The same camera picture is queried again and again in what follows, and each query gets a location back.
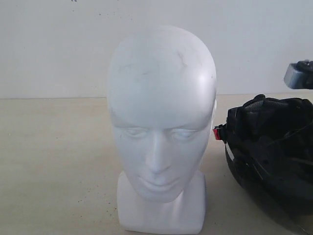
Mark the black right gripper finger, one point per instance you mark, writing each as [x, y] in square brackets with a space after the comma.
[299, 75]

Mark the black helmet with tinted visor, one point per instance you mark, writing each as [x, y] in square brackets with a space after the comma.
[268, 145]

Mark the white mannequin head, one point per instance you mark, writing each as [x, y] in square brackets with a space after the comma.
[162, 99]

